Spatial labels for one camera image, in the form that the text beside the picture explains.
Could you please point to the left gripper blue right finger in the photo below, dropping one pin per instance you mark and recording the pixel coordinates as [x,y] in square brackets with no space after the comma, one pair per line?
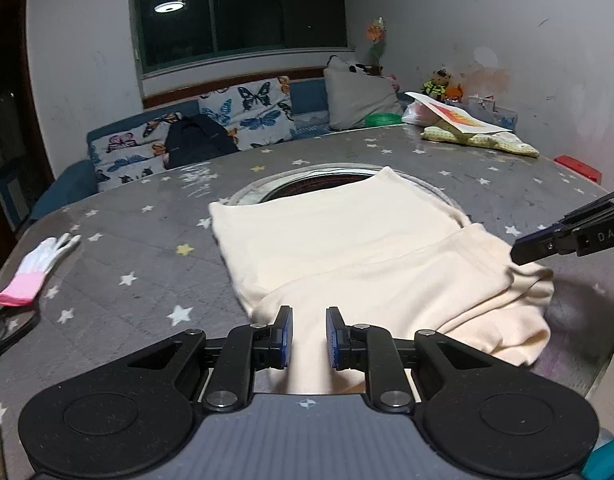
[382,360]

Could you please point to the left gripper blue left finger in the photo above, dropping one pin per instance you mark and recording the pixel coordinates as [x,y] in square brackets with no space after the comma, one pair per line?
[235,360]

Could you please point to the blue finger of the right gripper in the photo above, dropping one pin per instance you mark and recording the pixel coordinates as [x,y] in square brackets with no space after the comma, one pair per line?
[554,240]

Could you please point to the cream white sweater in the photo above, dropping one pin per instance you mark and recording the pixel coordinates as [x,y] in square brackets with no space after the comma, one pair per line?
[384,253]

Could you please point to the red box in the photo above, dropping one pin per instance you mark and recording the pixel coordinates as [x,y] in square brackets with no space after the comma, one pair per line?
[580,168]

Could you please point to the yellow patterned cloth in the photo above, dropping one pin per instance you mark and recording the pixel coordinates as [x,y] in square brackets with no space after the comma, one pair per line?
[506,142]

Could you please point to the grey star-patterned table cover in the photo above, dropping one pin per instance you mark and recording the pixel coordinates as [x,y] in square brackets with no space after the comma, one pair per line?
[147,265]

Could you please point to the white orange paper booklet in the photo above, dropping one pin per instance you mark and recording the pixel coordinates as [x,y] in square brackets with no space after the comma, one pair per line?
[455,116]

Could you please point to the round induction cooker inset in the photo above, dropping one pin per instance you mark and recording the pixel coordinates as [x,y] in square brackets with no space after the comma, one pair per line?
[332,179]

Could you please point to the white plastic bag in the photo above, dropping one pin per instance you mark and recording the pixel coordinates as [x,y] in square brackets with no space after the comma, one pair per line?
[417,114]

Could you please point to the yellow black plush toy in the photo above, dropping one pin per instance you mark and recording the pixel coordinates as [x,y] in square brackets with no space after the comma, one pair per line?
[439,87]

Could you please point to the green round bowl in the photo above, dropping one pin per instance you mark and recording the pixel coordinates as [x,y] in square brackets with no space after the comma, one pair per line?
[382,120]

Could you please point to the black backpack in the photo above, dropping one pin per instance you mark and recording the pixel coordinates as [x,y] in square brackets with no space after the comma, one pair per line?
[194,139]

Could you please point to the teal jacket sleeve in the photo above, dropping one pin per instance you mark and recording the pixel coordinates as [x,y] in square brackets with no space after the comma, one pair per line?
[600,465]

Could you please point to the white pink work glove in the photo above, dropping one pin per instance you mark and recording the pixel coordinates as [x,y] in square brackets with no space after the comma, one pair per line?
[35,267]

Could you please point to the butterfly print cushion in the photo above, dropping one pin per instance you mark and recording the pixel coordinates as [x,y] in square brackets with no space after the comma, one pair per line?
[224,122]

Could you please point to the grey white pillow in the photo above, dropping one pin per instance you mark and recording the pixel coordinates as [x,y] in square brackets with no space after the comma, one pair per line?
[352,96]

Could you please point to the black scissors tool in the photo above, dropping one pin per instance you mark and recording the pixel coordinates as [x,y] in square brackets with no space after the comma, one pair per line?
[15,324]

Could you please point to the blue sofa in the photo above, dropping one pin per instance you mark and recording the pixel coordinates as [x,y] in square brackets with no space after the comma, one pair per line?
[309,112]

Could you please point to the orange artificial flower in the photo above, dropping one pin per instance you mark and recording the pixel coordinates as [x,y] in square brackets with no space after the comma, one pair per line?
[376,34]

